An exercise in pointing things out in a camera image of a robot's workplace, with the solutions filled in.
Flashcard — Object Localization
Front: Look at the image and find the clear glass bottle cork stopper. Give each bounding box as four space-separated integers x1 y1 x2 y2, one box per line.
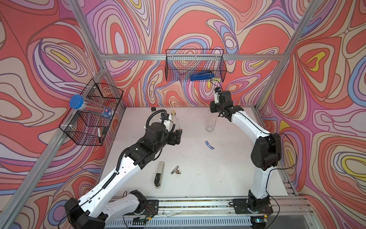
170 110 180 131

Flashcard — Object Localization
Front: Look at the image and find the clear square bottle with cork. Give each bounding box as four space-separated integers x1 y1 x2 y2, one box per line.
205 109 217 133

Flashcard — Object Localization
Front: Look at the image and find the blue white bottle label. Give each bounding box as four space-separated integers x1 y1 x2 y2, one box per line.
205 141 214 150

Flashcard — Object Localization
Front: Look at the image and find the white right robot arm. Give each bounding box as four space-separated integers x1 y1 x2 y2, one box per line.
210 87 282 213

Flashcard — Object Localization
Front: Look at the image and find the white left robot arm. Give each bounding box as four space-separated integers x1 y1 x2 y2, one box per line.
64 122 183 229

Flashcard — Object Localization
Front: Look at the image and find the blue plastic tool in basket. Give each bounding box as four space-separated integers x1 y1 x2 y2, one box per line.
190 71 215 81

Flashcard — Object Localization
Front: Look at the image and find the small metal clip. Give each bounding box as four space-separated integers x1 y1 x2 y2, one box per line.
171 166 180 174

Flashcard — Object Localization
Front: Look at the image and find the black and beige flat tool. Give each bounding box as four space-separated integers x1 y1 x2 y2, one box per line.
154 161 165 189

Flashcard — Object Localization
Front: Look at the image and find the black marker in basket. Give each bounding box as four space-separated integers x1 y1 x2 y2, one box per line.
97 128 102 144

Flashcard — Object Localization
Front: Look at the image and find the clear tube with blue cap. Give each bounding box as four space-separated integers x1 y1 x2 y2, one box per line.
69 95 113 119

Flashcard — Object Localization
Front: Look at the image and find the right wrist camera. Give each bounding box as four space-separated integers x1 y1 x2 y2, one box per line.
214 87 221 104

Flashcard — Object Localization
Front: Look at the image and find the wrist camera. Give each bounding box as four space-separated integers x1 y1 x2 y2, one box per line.
159 112 169 122
214 87 221 104

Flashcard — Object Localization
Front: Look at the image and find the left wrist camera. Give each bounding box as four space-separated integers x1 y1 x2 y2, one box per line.
159 112 169 122

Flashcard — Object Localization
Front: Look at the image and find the black wire basket back wall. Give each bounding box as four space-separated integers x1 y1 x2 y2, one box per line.
165 48 227 82

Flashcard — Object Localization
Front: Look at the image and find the black wire basket wall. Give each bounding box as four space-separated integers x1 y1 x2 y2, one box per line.
59 79 124 146
165 48 227 82

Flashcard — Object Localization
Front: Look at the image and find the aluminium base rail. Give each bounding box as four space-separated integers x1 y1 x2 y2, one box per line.
101 196 312 229

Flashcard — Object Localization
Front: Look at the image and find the black wire basket left wall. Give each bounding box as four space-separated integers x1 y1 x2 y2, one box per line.
59 79 124 146

